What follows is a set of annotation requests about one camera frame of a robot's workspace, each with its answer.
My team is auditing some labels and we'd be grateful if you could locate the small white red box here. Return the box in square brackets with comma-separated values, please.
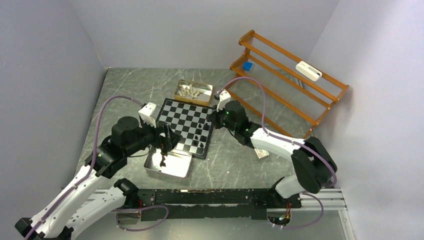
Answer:
[254, 148, 270, 159]

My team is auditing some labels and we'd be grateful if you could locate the black and white chessboard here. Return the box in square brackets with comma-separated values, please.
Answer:
[156, 98, 214, 160]

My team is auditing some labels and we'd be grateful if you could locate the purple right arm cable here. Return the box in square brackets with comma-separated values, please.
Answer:
[214, 76, 339, 230]

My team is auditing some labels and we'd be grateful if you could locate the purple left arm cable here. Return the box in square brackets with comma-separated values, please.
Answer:
[23, 95, 147, 240]

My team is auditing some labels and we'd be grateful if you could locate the pile of black chess pieces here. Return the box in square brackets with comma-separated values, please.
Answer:
[159, 149, 168, 167]

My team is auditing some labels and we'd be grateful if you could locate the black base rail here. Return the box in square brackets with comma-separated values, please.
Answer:
[121, 188, 302, 222]

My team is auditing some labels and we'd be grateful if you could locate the blue cube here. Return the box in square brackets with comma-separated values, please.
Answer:
[242, 61, 255, 72]

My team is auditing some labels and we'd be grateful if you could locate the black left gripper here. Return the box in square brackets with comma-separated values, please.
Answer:
[125, 116, 183, 156]

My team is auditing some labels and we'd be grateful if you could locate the orange wooden rack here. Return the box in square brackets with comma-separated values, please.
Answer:
[225, 30, 349, 138]

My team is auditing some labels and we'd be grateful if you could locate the pile of white chess pieces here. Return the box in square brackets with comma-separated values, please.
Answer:
[176, 84, 204, 99]

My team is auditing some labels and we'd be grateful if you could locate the white rectangular device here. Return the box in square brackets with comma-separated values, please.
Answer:
[295, 61, 323, 82]

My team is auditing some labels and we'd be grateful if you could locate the gold tin box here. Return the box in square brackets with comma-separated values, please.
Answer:
[174, 79, 214, 106]

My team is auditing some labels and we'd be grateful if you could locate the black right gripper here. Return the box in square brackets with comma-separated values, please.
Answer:
[208, 101, 238, 133]

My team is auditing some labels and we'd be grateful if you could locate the silver tin box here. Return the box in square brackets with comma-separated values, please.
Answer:
[143, 147, 192, 181]

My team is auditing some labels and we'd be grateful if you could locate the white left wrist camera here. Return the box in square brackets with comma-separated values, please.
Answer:
[138, 102, 158, 128]

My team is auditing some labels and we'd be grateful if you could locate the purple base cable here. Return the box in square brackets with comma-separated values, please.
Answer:
[115, 204, 170, 233]

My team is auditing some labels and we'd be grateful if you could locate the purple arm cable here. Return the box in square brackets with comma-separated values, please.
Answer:
[23, 95, 147, 240]
[214, 76, 339, 230]

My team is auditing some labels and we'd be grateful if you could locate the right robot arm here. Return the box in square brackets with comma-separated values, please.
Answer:
[206, 100, 338, 207]

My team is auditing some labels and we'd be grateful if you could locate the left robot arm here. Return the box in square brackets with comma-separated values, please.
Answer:
[14, 116, 181, 240]

